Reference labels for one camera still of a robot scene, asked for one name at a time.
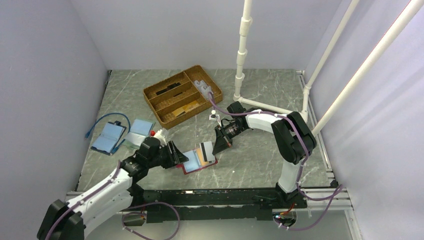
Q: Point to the black item in tray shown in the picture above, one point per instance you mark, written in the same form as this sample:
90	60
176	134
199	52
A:
168	88

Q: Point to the tan card in tray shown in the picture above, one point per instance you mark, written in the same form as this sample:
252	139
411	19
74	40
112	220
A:
185	108

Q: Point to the red leather card holder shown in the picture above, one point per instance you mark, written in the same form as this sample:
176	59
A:
193	164

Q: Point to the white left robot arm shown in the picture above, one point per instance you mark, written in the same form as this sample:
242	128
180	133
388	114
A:
76	218

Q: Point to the clear plastic card sleeve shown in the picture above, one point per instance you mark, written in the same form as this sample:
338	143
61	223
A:
208	94

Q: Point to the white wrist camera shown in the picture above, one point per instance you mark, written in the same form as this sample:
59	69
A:
161	135
214	116

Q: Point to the white PVC pipe frame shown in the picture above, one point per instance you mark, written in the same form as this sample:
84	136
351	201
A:
405	16

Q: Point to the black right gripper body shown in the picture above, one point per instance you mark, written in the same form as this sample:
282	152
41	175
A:
233	129

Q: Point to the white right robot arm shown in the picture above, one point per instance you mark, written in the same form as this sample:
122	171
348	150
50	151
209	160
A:
293	137

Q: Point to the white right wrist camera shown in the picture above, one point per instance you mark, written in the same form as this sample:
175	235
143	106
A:
214	116

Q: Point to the light blue card holder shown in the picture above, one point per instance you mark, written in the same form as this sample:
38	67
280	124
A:
140	129

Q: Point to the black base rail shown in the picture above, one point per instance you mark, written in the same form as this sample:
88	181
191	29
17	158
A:
214	204

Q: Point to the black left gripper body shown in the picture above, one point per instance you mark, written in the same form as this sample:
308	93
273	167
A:
164	157

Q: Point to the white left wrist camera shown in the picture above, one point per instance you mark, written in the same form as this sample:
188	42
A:
161	135

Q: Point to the woven brown organizer tray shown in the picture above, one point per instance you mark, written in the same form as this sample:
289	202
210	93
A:
162	105

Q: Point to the open blue card holder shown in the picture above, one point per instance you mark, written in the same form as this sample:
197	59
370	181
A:
109	138

